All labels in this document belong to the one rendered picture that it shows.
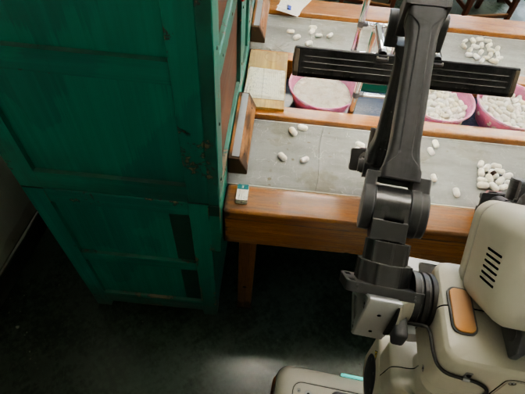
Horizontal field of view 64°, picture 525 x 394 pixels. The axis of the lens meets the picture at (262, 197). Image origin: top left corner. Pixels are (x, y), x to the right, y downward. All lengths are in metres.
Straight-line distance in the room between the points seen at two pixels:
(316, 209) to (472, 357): 0.73
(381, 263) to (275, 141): 0.87
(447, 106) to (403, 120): 1.05
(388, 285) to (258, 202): 0.67
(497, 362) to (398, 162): 0.31
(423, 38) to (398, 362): 0.63
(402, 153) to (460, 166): 0.87
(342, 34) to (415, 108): 1.30
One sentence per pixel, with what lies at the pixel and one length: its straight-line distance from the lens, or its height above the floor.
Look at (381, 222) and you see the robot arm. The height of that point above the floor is 1.26.
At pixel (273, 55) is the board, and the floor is 0.78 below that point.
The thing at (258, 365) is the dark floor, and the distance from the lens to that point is 1.86.
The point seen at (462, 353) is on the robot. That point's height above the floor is 1.24.
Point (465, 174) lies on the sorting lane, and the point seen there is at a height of 0.74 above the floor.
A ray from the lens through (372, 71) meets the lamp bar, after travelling 1.26.
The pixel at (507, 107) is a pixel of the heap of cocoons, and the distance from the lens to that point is 1.92.
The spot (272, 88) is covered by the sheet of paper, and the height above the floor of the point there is 0.78.
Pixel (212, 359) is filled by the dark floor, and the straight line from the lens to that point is 1.86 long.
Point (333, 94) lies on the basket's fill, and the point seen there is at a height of 0.74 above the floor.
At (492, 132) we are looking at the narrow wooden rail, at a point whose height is 0.76.
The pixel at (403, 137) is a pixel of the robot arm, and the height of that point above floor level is 1.31.
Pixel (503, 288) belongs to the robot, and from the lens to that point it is 0.62.
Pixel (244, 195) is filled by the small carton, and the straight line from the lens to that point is 1.25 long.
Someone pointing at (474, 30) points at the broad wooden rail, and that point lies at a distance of 2.24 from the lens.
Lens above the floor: 1.80
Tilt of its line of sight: 54 degrees down
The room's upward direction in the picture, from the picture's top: 6 degrees clockwise
